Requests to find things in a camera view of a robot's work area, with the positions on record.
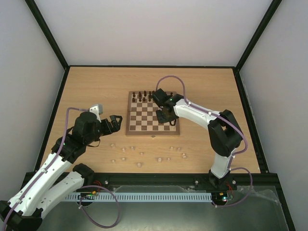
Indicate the electronics board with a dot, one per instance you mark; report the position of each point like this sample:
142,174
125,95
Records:
88,195
222,196

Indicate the right electronics board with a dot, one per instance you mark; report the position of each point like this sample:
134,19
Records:
222,196

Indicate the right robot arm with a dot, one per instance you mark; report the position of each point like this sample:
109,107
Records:
224,132

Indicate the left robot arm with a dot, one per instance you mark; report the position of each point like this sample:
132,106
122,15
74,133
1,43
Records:
26,210

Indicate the left electronics board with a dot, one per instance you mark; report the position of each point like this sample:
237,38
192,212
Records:
88,195

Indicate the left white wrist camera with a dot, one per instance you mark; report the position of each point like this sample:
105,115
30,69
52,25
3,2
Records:
97,108

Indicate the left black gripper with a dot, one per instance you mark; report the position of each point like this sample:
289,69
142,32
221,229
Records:
116,127

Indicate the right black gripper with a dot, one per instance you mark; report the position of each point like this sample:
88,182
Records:
162,106

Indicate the wooden chess board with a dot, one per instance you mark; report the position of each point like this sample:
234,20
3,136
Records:
142,120

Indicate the black cage frame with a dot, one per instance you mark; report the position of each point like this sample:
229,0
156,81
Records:
236,72

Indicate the light blue cable duct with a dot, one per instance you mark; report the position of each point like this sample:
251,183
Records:
153,197

